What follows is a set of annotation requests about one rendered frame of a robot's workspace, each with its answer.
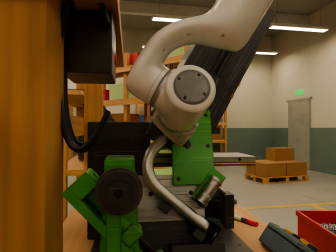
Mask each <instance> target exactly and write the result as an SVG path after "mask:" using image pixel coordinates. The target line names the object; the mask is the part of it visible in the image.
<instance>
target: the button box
mask: <svg viewBox="0 0 336 252"><path fill-rule="evenodd" d="M259 241H260V242H262V243H263V244H264V245H265V246H266V247H267V248H269V249H270V250H271V251H272V252H316V251H315V250H313V249H312V248H310V247H309V246H307V245H306V244H304V243H302V242H301V241H299V240H298V239H297V238H295V237H293V236H292V235H290V234H289V233H287V232H286V231H284V230H283V229H281V228H280V227H278V226H277V225H275V224H274V223H272V222H269V223H268V225H267V227H266V228H265V229H264V231H263V233H262V234H261V236H260V237H259Z"/></svg>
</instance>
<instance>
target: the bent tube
mask: <svg viewBox="0 0 336 252"><path fill-rule="evenodd" d="M169 140H170V139H169V138H168V137H167V136H166V135H165V134H164V133H163V132H162V133H161V134H160V135H159V136H158V137H157V138H156V139H155V140H154V141H153V142H152V143H151V144H150V146H149V147H148V148H147V150H146V152H145V154H144V156H143V160H142V174H143V178H144V180H145V182H146V184H147V186H148V187H149V189H150V190H151V191H152V192H153V193H154V194H155V195H156V196H158V197H159V198H160V199H161V200H162V201H164V202H166V203H167V204H169V205H170V206H171V207H172V209H174V210H175V211H176V212H177V213H179V214H180V215H181V216H182V217H183V218H185V219H186V220H187V221H188V222H190V223H191V224H192V225H193V226H195V227H196V228H198V229H199V230H200V231H201V232H203V233H204V232H205V231H206V230H207V228H208V227H209V225H210V223H209V222H208V221H207V220H205V219H204V218H203V217H202V216H200V215H199V214H198V213H197V212H195V211H194V210H193V209H192V208H191V207H189V206H188V205H187V204H186V203H184V202H183V201H182V200H181V199H179V198H178V197H177V196H176V195H174V194H173V193H172V192H171V191H169V190H168V189H167V188H166V187H164V186H163V185H162V184H161V183H160V182H159V181H158V179H157V177H156V175H155V172H154V161H155V158H156V156H157V154H158V153H159V151H160V150H161V149H162V148H163V147H164V146H165V145H166V144H167V143H168V142H169Z"/></svg>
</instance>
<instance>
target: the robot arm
mask: <svg viewBox="0 0 336 252"><path fill-rule="evenodd" d="M272 2H273V0H216V1H215V3H214V5H213V7H212V8H211V10H210V11H209V12H207V13H206V14H203V15H199V16H194V17H189V18H184V19H181V20H178V21H175V22H172V23H170V24H168V25H166V26H165V27H163V28H161V29H160V30H159V31H157V32H156V33H155V34H154V35H153V36H152V37H151V38H150V39H149V41H148V42H147V43H146V45H145V46H144V47H143V49H142V51H141V52H140V54H139V55H138V57H137V59H136V60H135V62H134V63H133V65H132V67H131V69H130V71H129V72H128V75H127V78H126V82H125V85H126V88H127V90H128V91H129V92H130V93H131V94H132V95H134V96H135V97H137V98H138V99H140V100H141V101H143V102H145V103H146V104H148V105H150V106H151V107H153V108H154V109H156V110H152V111H151V112H150V115H151V116H152V122H153V123H154V124H155V125H156V128H157V130H158V133H157V135H158V136H159V135H160V134H161V133H164V134H165V135H166V136H167V137H168V138H169V139H170V140H169V141H168V143H167V144H168V145H170V144H171V143H172V144H176V145H177V146H179V147H181V146H184V147H185V148H186V149H189V148H190V147H191V143H190V140H189V139H190V138H191V137H192V135H193V134H194V132H195V130H196V127H197V126H198V123H197V122H198V120H199V119H200V118H201V117H202V115H203V114H204V113H205V111H206V110H207V109H208V108H209V106H210V105H211V104H212V102H213V101H214V98H215V95H216V86H215V82H214V80H213V78H212V77H211V75H210V74H209V73H208V72H207V71H206V70H204V69H203V68H201V67H198V66H195V65H183V66H180V67H178V68H176V69H175V70H173V71H172V70H170V69H169V68H167V67H165V66H164V61H165V60H166V58H167V57H168V56H169V54H170V53H171V52H173V51H174V50H176V49H178V48H180V47H183V46H187V45H204V46H209V47H213V48H217V49H221V50H225V51H230V52H236V51H239V50H240V49H242V48H243V47H244V46H245V45H246V43H247V42H248V41H249V39H250V38H251V36H252V34H253V33H254V31H255V29H256V28H257V26H258V25H259V23H260V21H261V20H262V18H263V16H264V15H265V13H266V12H267V10H268V8H269V7H270V5H271V3H272Z"/></svg>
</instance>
